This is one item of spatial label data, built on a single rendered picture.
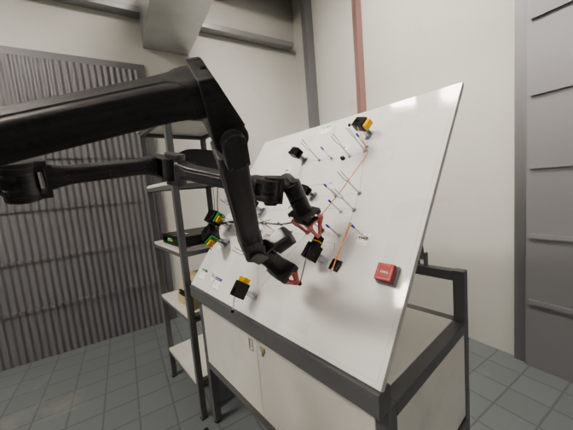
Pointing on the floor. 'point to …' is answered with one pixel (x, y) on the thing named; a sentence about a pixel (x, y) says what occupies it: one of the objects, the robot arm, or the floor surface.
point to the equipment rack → (192, 130)
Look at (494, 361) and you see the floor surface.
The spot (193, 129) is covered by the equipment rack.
